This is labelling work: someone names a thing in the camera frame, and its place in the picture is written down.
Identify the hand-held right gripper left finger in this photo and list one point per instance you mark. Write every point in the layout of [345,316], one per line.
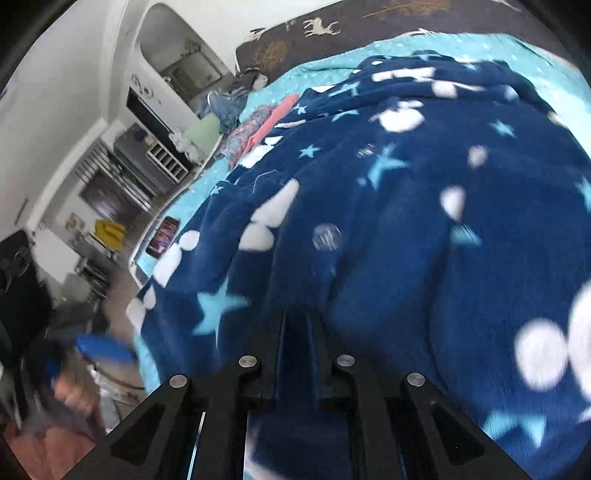
[270,360]

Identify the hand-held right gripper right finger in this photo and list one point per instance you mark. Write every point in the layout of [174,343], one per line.
[323,364]

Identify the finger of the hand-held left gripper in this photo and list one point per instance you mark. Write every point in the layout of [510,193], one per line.
[106,348]

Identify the blue fleece star print robe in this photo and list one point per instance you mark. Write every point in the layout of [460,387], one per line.
[392,277]

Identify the dark clothes pile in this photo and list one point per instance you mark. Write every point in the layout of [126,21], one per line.
[251,78]

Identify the person's left hand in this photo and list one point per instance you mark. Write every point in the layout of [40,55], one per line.
[76,392]

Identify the yellow garment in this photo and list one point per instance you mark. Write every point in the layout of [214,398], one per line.
[110,233]

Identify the pink cloth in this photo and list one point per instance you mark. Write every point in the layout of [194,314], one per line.
[51,452]

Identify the dark red packet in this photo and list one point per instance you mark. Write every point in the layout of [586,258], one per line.
[162,237]

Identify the dark wooden door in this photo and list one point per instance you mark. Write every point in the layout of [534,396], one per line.
[111,201]

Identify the white cubby shelf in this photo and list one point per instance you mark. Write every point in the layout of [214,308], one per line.
[167,161]

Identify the white plush toy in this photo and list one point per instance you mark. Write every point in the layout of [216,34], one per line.
[182,143]

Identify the patterned garment with pink trim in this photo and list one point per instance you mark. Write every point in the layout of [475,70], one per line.
[244,134]

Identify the small pale green pillow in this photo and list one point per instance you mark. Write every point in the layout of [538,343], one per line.
[205,134]

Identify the blue jeans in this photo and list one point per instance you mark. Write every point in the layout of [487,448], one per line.
[224,108]

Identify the turquoise star print quilt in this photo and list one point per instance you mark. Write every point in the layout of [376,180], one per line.
[318,74]

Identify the dark deer print headboard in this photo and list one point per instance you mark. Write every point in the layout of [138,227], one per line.
[369,23]

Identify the black wall panel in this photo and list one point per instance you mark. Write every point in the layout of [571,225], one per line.
[147,113]

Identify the black wall decal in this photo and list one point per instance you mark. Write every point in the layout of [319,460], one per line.
[142,85]

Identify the wall mirror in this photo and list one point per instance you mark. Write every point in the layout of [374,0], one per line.
[191,69]

